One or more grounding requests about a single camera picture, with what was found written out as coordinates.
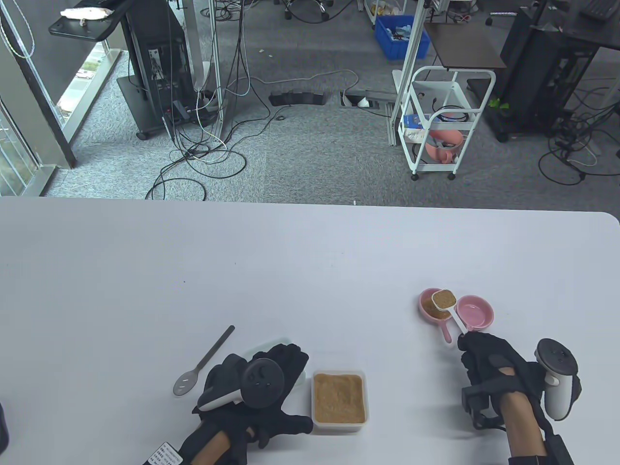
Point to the person's left hand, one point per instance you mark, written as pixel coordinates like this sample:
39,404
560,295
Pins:
290,358

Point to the person's right hand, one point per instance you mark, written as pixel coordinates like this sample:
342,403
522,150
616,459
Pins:
494,353

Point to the clear container lid green seal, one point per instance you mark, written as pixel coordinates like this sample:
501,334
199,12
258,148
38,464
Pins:
249,352

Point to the white plastic coffee spoon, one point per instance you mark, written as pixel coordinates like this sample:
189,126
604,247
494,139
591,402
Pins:
457,319

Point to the scooped brown sugar granules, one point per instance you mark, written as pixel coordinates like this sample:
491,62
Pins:
436,314
443,300

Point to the clear plastic sugar container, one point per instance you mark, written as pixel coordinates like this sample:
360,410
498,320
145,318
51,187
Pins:
339,427

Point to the grey disposable spoon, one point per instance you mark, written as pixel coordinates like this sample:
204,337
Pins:
184,385

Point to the person's right forearm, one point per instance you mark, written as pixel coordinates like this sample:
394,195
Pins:
523,426

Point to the person's left forearm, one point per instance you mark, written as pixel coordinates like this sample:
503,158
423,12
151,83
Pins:
213,448

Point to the black white hand controller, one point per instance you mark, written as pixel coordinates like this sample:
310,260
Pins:
557,358
261,382

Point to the black wrist band white label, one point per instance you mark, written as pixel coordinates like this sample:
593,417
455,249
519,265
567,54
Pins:
557,448
164,455

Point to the pink plastic basin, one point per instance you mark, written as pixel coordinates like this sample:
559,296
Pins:
453,135

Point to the blue white box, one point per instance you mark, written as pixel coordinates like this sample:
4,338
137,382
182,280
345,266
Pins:
411,121

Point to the small green object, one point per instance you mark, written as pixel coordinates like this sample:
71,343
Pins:
495,102

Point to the black power strip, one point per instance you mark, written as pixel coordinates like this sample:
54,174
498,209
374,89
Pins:
295,98

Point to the white rolling cart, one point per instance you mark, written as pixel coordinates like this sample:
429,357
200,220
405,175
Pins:
441,92

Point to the grey floor socket box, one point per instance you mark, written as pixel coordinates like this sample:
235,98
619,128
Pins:
368,94

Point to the black cylindrical object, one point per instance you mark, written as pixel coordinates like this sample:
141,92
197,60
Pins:
3,426

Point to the black computer rack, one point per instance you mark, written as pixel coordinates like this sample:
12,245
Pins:
533,58

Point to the brown top stand table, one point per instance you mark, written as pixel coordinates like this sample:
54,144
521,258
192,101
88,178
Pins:
465,46

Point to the blue plastic bin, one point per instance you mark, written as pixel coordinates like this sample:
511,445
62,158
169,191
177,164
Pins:
387,46

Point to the black desk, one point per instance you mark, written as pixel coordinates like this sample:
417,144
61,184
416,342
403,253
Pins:
596,34

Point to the office chair wheel base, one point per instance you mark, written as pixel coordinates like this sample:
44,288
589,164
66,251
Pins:
319,7

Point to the black wheeled equipment stand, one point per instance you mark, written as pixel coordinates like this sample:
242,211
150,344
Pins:
155,29

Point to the black keyboard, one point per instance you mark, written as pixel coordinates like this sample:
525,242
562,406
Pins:
600,7

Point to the black tray shelf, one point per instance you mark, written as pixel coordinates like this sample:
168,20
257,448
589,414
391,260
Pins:
77,30

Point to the white cloth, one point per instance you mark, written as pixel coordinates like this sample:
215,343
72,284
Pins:
87,13

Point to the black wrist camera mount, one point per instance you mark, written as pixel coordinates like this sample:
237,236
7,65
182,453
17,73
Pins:
477,402

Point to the silver metal frame post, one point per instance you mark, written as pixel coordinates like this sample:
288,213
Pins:
216,58
409,48

